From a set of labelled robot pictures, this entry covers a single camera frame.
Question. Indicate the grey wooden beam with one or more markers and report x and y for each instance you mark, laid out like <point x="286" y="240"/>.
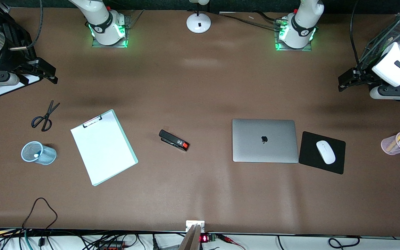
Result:
<point x="191" y="239"/>

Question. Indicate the silver laptop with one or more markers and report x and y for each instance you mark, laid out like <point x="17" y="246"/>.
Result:
<point x="266" y="149"/>

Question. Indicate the black orange power strip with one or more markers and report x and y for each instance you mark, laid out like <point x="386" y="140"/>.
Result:
<point x="111" y="245"/>

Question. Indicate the circuit board red display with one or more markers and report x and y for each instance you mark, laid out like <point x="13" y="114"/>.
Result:
<point x="208" y="238"/>

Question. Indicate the mint green clipboard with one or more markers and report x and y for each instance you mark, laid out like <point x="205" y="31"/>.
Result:
<point x="130" y="152"/>

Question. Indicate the yellow wooden stick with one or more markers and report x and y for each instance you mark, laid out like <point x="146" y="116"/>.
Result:
<point x="396" y="141"/>

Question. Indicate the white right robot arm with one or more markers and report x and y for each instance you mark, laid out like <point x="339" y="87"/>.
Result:
<point x="104" y="27"/>

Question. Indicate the white document sheet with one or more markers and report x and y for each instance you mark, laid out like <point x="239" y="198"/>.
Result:
<point x="9" y="89"/>

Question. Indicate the blue mesh pen cup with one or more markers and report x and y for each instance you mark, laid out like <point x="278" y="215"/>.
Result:
<point x="47" y="156"/>

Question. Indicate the black mouse pad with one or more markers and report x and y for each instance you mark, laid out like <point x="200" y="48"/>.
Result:
<point x="311" y="152"/>

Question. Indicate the white computer mouse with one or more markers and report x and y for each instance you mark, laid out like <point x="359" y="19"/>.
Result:
<point x="326" y="152"/>

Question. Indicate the white table edge bracket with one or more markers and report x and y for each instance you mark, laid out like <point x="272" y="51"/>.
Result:
<point x="191" y="224"/>

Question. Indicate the black scissors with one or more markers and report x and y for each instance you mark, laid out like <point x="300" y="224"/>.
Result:
<point x="48" y="111"/>

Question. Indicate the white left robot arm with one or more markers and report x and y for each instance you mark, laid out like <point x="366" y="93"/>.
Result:
<point x="299" y="26"/>

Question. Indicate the white round stand base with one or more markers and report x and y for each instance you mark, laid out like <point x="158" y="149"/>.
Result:
<point x="193" y="24"/>

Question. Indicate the black stapler red tip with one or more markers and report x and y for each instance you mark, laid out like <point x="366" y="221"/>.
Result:
<point x="172" y="139"/>

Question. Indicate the black document tray rack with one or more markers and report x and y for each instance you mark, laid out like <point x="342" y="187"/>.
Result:
<point x="16" y="34"/>

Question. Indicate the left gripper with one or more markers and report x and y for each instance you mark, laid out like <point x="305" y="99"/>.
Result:
<point x="364" y="73"/>

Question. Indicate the white paper sheet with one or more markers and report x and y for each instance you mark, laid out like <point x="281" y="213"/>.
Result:
<point x="102" y="152"/>

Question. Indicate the pink translucent pen cup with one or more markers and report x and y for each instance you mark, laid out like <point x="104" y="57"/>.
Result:
<point x="389" y="147"/>

